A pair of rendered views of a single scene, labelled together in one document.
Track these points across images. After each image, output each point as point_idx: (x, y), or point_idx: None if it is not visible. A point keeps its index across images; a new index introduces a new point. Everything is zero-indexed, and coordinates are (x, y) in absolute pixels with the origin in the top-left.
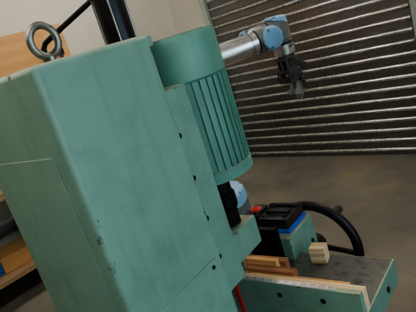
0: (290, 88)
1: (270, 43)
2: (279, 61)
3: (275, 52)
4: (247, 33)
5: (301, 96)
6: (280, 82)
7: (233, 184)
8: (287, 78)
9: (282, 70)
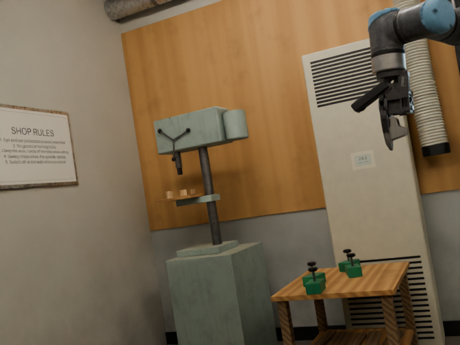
0: (398, 125)
1: None
2: (409, 74)
3: (403, 59)
4: None
5: (393, 145)
6: (408, 107)
7: None
8: (411, 104)
9: (410, 90)
